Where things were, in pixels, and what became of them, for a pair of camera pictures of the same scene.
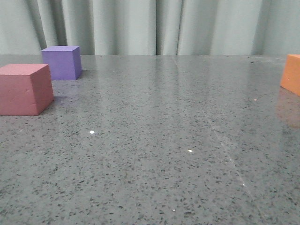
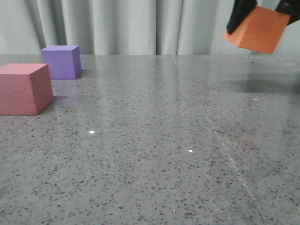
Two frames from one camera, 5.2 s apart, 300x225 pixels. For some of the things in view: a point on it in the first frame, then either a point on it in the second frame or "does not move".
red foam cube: [26, 89] does not move
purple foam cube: [64, 62] does not move
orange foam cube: [290, 79] to [262, 31]
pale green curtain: [151, 27] does not move
